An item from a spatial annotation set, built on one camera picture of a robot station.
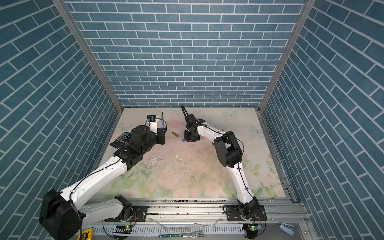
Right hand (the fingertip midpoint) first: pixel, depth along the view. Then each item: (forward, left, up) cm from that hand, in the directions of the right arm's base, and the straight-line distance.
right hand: (185, 138), depth 102 cm
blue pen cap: (-1, +2, 0) cm, 2 cm away
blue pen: (-9, +8, +28) cm, 30 cm away
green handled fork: (-52, -11, -1) cm, 54 cm away
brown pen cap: (+4, +8, -1) cm, 9 cm away
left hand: (-10, +7, +23) cm, 26 cm away
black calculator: (-6, +41, +2) cm, 42 cm away
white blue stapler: (-46, -55, -1) cm, 72 cm away
